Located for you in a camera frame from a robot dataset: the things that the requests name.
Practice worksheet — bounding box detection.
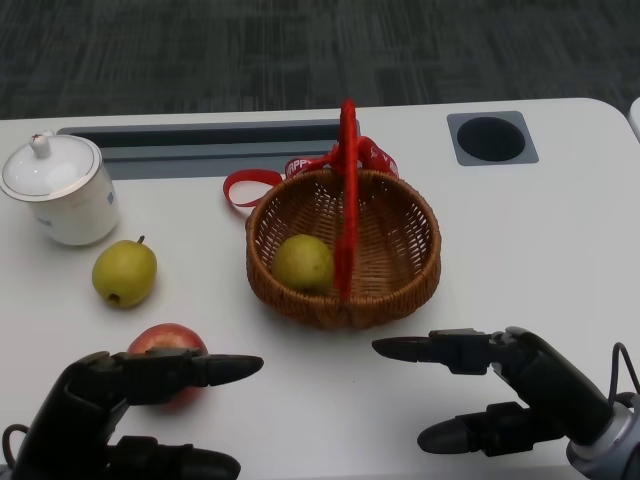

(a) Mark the white ceramic cup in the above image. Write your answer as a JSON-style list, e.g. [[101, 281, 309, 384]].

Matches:
[[30, 159, 121, 247]]

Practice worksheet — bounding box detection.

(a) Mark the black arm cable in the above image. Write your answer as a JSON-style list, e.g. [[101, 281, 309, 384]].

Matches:
[[1, 423, 31, 472], [610, 342, 640, 407]]

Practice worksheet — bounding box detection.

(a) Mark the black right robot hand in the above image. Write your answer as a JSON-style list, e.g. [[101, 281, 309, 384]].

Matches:
[[372, 327, 615, 457]]

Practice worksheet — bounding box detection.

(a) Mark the red apple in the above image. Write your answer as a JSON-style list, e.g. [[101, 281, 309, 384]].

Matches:
[[126, 322, 210, 411]]

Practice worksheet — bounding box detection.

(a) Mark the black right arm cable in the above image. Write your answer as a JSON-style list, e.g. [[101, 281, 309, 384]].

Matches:
[[610, 342, 640, 407]]

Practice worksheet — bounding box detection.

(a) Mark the red printed ribbon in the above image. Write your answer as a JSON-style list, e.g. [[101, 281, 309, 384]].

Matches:
[[223, 135, 401, 209]]

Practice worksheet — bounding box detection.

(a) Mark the grey table cable tray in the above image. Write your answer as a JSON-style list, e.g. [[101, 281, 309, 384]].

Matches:
[[56, 122, 361, 180]]

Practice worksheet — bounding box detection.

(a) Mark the wicker basket with red handle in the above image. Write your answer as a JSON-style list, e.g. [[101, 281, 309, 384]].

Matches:
[[245, 98, 442, 331]]

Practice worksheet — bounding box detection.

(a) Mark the green pear with stem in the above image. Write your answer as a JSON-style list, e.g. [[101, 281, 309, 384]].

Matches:
[[91, 235, 158, 309]]

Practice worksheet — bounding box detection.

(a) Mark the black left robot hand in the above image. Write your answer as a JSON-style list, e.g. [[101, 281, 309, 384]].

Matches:
[[12, 349, 265, 480]]

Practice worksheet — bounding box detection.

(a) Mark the grey square cable grommet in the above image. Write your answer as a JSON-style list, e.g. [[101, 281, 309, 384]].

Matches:
[[446, 110, 540, 167]]

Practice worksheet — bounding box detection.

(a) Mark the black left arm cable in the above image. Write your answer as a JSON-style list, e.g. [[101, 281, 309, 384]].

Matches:
[[1, 423, 31, 472]]

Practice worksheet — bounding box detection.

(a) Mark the white cup lid with knob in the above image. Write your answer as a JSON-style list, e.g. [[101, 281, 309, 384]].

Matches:
[[0, 129, 103, 204]]

